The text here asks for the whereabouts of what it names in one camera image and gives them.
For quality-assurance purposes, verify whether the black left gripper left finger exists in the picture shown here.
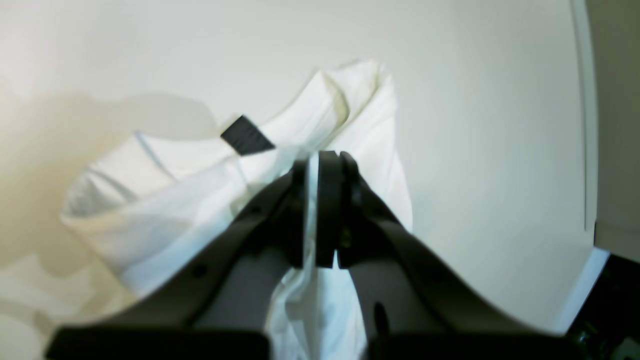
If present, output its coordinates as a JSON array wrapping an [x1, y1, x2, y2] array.
[[45, 160, 307, 360]]

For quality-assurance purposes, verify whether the white printed t-shirt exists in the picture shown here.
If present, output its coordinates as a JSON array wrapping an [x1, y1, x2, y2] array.
[[60, 60, 413, 360]]

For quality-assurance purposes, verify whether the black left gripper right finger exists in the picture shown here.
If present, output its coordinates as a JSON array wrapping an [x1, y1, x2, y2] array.
[[315, 151, 586, 360]]

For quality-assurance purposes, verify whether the grey cardboard box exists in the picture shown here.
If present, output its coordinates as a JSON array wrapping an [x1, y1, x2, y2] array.
[[571, 0, 640, 262]]

